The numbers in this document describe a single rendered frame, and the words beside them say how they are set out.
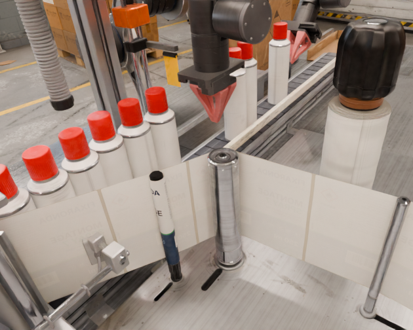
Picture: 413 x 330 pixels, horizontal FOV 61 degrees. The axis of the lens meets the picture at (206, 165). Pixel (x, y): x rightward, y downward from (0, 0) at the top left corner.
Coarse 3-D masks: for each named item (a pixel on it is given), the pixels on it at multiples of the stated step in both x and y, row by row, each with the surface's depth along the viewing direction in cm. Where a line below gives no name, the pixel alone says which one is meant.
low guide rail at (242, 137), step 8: (328, 64) 105; (320, 72) 101; (312, 80) 97; (296, 88) 92; (304, 88) 94; (288, 96) 89; (296, 96) 91; (280, 104) 86; (288, 104) 89; (272, 112) 83; (280, 112) 86; (256, 120) 80; (264, 120) 81; (248, 128) 77; (256, 128) 79; (240, 136) 75; (248, 136) 77; (232, 144) 72; (240, 144) 75
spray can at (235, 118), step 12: (240, 48) 69; (240, 72) 70; (240, 84) 71; (240, 96) 73; (228, 108) 75; (240, 108) 74; (228, 120) 76; (240, 120) 76; (228, 132) 78; (240, 132) 78
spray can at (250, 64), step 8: (248, 48) 73; (248, 56) 73; (248, 64) 74; (256, 64) 75; (248, 72) 74; (256, 72) 76; (248, 80) 75; (256, 80) 77; (248, 88) 77; (256, 88) 78; (248, 96) 78; (256, 96) 79; (248, 104) 79; (256, 104) 81; (248, 112) 80; (256, 112) 82; (248, 120) 81
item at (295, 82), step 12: (324, 60) 118; (312, 72) 110; (288, 84) 104; (300, 84) 103; (300, 96) 96; (264, 108) 93; (288, 108) 91; (276, 120) 87; (216, 144) 79; (192, 156) 76; (60, 300) 49
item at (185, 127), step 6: (330, 30) 118; (324, 36) 115; (318, 42) 112; (264, 72) 91; (258, 78) 88; (264, 78) 91; (198, 114) 74; (204, 114) 74; (192, 120) 72; (198, 120) 73; (180, 126) 70; (186, 126) 71; (192, 126) 72; (180, 132) 70
